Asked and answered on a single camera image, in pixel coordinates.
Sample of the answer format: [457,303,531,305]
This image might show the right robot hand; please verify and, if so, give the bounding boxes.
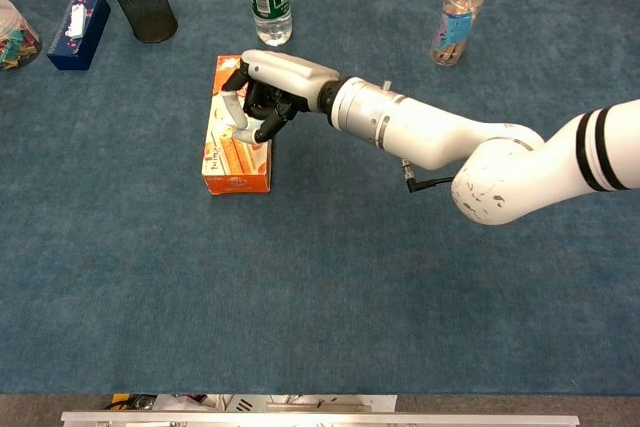
[221,49,342,145]

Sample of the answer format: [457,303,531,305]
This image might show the orange cookie box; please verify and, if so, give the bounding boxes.
[201,54,275,196]

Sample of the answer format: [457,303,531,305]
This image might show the navy blue tissue box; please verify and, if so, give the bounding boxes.
[46,0,112,72]

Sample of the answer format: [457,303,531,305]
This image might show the black mesh pen holder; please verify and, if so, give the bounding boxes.
[105,0,179,44]

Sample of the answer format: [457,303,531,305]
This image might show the clear jar wooden sticks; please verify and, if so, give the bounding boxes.
[429,0,485,68]

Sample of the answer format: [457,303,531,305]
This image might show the blue felt table cloth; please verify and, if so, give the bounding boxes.
[0,0,640,396]

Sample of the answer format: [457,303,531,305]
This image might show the white tissue sheet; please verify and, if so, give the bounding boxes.
[66,3,89,39]

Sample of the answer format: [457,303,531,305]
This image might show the clear jar colourful clips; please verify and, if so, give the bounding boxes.
[0,0,43,71]

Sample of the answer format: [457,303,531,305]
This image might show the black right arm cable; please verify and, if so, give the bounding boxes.
[399,158,457,194]

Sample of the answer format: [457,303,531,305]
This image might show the aluminium rail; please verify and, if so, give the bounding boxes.
[60,410,581,427]

